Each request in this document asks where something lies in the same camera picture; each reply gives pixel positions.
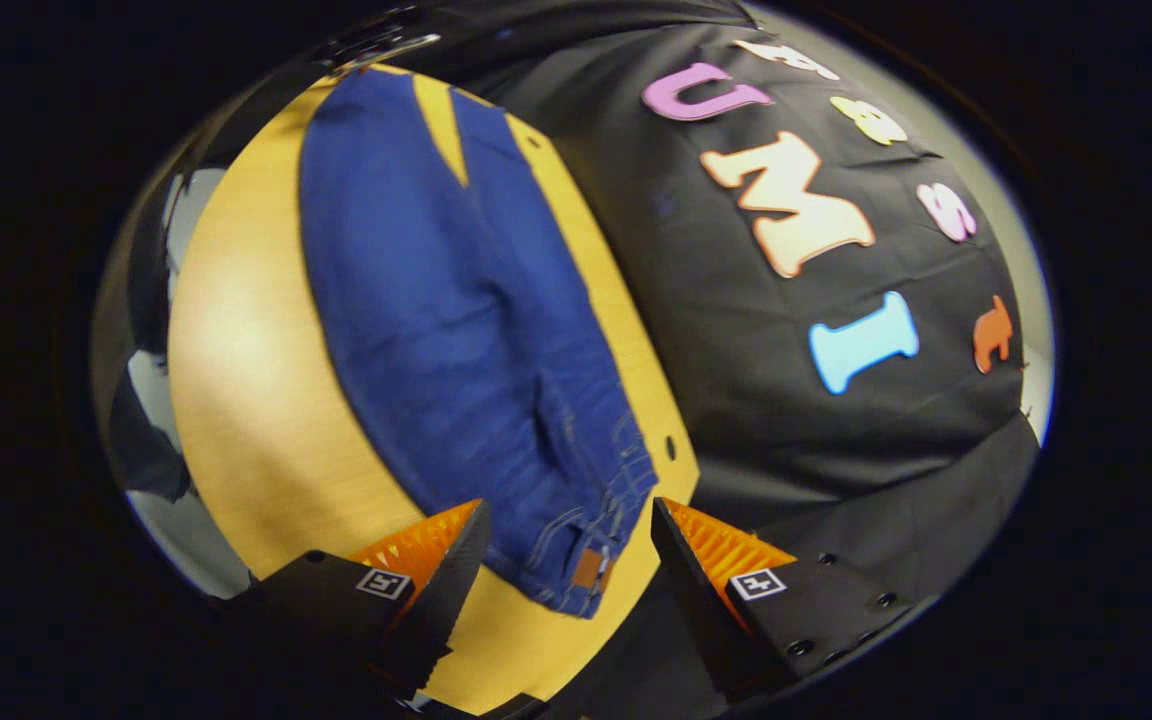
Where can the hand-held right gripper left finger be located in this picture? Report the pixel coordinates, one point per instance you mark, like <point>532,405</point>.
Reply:
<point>436,600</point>

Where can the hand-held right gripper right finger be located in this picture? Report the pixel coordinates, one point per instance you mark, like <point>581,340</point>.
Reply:
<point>696,600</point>

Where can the blue jeans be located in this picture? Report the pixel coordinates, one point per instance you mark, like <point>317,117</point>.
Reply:
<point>456,320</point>

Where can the black backdrop cloth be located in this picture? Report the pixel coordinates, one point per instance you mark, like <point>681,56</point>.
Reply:
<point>736,400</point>

